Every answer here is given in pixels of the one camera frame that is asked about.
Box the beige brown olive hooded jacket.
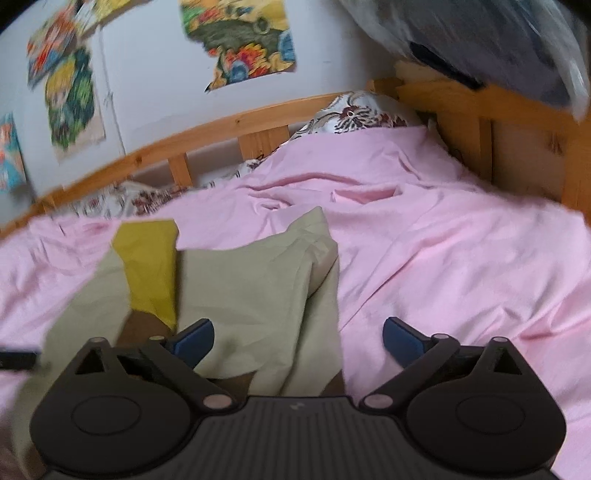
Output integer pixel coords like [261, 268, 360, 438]
[11, 208, 342, 476]

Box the plastic bag of clothes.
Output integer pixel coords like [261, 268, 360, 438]
[342, 0, 590, 121]

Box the pink bed sheet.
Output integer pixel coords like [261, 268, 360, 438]
[1, 127, 590, 479]

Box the floral white bedding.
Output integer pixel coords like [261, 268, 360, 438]
[60, 91, 422, 219]

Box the blond anime character poster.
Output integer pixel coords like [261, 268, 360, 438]
[44, 44, 105, 162]

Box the orange-haired anime girl poster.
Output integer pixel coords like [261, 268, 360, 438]
[27, 1, 95, 88]

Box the colourful landscape poster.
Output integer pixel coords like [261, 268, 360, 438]
[179, 0, 297, 92]

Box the yellow cartoon poster top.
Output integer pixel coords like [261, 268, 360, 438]
[75, 0, 140, 27]

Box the wooden bed frame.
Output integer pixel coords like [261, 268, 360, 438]
[1, 78, 590, 237]

